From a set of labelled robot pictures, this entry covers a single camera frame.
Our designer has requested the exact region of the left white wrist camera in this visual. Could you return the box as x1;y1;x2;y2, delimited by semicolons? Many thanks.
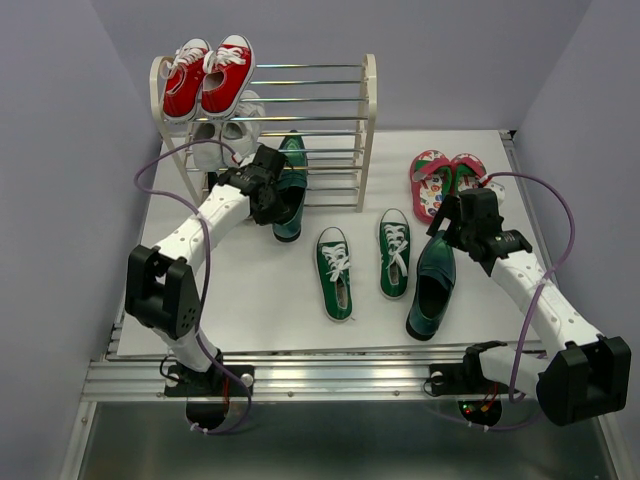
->
231;152;255;168

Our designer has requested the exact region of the left white leather sneaker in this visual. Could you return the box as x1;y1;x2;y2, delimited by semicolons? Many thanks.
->
192;123;224;172

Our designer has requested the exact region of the left red canvas sneaker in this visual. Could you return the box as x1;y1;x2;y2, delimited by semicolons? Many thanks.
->
162;38;210;122

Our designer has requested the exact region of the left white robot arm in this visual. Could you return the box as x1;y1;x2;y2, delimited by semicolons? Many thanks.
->
125;146;287;396

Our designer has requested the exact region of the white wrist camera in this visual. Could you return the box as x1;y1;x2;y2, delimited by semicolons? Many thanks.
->
483;180;506;206
231;152;255;168

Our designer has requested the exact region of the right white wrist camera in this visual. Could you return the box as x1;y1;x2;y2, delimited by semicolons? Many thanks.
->
483;180;506;206

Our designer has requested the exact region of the left black canvas sneaker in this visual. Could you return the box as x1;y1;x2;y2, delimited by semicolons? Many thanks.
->
207;172;219;194

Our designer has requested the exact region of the white leather sneaker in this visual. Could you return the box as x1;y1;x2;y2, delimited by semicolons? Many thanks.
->
192;123;224;172
221;90;265;158

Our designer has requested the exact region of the right white leather sneaker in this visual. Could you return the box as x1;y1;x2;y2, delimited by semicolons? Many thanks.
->
221;90;265;158

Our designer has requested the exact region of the cream metal shoe shelf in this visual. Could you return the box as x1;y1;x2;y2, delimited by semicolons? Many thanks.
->
149;53;378;215

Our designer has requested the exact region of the green canvas sneaker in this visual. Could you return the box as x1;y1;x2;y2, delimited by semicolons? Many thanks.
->
314;226;353;323
377;208;411;300

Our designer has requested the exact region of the red canvas sneaker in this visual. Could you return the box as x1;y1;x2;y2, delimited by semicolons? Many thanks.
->
201;34;255;119
162;38;210;122

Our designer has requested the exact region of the dark green loafer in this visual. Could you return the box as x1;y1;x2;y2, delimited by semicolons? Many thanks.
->
272;130;308;243
406;230;456;341

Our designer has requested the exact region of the pink flip flop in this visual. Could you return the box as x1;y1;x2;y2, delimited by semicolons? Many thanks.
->
451;153;486;195
409;150;452;224

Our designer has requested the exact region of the aluminium mounting rail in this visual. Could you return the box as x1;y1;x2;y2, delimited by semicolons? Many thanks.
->
81;345;465;403

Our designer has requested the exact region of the right red canvas sneaker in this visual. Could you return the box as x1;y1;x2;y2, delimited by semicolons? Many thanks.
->
201;34;255;119

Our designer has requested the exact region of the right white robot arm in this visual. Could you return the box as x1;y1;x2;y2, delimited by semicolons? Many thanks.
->
428;188;631;426

